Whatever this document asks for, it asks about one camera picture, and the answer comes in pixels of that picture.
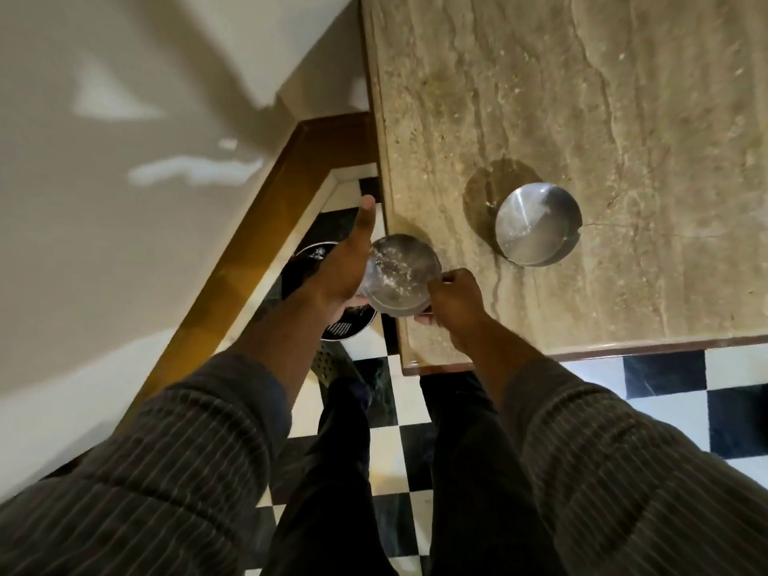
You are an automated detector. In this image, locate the person's right hand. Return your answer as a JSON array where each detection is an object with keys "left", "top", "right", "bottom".
[{"left": 414, "top": 268, "right": 488, "bottom": 350}]

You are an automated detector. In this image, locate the person's left hand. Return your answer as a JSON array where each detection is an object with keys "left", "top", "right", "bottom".
[{"left": 299, "top": 194, "right": 377, "bottom": 326}]

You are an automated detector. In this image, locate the steel bowl with white residue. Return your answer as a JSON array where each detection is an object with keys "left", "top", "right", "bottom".
[{"left": 359, "top": 234, "right": 444, "bottom": 319}]

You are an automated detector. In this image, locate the person's right forearm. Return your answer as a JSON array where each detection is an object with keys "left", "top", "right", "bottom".
[{"left": 447, "top": 314, "right": 544, "bottom": 411}]

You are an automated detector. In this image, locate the person's left forearm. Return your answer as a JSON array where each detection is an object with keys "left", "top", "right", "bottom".
[{"left": 228, "top": 285, "right": 332, "bottom": 410}]

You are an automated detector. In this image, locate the brown wooden skirting board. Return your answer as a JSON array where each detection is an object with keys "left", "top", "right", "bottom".
[{"left": 113, "top": 112, "right": 380, "bottom": 440}]

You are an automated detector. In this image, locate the perforated metal bin, black liner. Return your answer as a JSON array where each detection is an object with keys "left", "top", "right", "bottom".
[{"left": 280, "top": 241, "right": 380, "bottom": 390}]

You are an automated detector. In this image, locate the clean steel bowl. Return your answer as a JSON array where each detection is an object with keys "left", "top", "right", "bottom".
[{"left": 494, "top": 182, "right": 583, "bottom": 268}]

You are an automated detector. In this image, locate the person's right trouser leg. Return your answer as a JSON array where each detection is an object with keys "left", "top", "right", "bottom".
[{"left": 419, "top": 372, "right": 568, "bottom": 576}]

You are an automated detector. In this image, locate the person's trouser leg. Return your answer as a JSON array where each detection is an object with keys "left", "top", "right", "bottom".
[
  {"left": 419, "top": 372, "right": 568, "bottom": 576},
  {"left": 259, "top": 376, "right": 398, "bottom": 576}
]

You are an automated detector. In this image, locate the person's left trouser leg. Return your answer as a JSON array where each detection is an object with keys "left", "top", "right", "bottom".
[{"left": 259, "top": 376, "right": 398, "bottom": 576}]

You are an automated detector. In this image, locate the grey striped sweater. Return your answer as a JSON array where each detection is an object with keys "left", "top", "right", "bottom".
[{"left": 0, "top": 350, "right": 768, "bottom": 576}]

